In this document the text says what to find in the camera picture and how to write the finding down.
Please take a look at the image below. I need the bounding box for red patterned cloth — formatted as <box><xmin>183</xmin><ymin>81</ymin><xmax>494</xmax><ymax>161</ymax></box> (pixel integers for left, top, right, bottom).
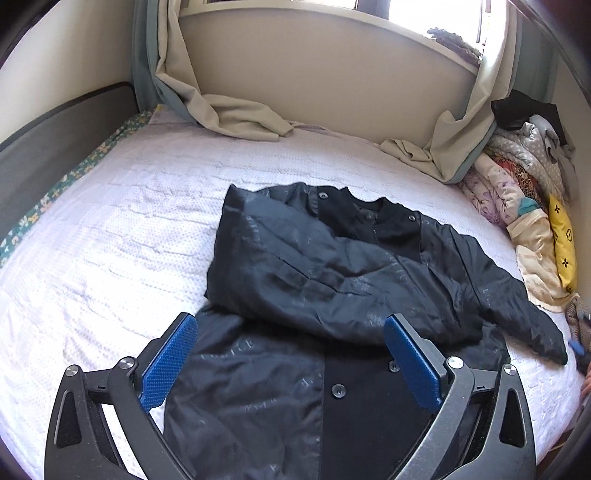
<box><xmin>492</xmin><ymin>154</ymin><xmax>542</xmax><ymax>205</ymax></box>

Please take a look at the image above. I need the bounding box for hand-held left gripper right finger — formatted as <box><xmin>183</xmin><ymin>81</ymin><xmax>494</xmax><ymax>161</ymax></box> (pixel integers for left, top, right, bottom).
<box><xmin>385</xmin><ymin>313</ymin><xmax>537</xmax><ymax>480</ymax></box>

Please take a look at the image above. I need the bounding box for purple floral blanket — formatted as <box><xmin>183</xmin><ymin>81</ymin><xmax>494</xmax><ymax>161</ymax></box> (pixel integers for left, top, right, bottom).
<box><xmin>457</xmin><ymin>152</ymin><xmax>546</xmax><ymax>228</ymax></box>

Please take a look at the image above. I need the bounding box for green floral bed sheet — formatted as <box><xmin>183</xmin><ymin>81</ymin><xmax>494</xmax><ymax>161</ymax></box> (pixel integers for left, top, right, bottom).
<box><xmin>0</xmin><ymin>108</ymin><xmax>158</xmax><ymax>269</ymax></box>

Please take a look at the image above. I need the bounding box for grey padded headboard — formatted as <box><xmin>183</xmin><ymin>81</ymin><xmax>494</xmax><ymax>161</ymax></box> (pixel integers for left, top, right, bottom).
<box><xmin>0</xmin><ymin>82</ymin><xmax>141</xmax><ymax>227</ymax></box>

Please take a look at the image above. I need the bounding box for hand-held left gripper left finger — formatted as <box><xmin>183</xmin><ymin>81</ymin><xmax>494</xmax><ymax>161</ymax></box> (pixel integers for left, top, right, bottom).
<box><xmin>44</xmin><ymin>312</ymin><xmax>199</xmax><ymax>480</ymax></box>

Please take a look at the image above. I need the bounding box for grey dotted garment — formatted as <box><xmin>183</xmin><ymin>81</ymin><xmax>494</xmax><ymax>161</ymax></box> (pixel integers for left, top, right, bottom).
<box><xmin>485</xmin><ymin>115</ymin><xmax>576</xmax><ymax>200</ymax></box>

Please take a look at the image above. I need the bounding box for white bed cover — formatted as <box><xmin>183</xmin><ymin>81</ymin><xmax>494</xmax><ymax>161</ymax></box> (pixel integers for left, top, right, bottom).
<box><xmin>0</xmin><ymin>108</ymin><xmax>585</xmax><ymax>480</ymax></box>

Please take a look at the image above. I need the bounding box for black cloth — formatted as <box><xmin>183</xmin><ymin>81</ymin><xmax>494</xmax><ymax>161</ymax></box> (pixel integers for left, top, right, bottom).
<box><xmin>490</xmin><ymin>90</ymin><xmax>567</xmax><ymax>145</ymax></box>

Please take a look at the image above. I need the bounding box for grey-green curtain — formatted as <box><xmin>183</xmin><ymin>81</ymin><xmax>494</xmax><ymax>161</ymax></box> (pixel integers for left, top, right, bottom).
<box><xmin>508</xmin><ymin>0</ymin><xmax>560</xmax><ymax>103</ymax></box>
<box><xmin>131</xmin><ymin>0</ymin><xmax>195</xmax><ymax>121</ymax></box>

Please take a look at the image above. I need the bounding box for yellow patterned pillow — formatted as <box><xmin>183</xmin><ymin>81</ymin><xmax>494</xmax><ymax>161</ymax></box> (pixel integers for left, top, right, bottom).
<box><xmin>548</xmin><ymin>194</ymin><xmax>579</xmax><ymax>292</ymax></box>

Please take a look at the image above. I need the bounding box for black jacket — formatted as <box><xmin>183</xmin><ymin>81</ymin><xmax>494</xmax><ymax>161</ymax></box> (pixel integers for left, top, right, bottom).
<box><xmin>163</xmin><ymin>182</ymin><xmax>568</xmax><ymax>480</ymax></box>

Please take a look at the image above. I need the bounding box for purple knitted cloth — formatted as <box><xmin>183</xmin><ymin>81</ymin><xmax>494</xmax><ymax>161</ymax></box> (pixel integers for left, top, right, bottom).
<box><xmin>427</xmin><ymin>28</ymin><xmax>484</xmax><ymax>64</ymax></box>

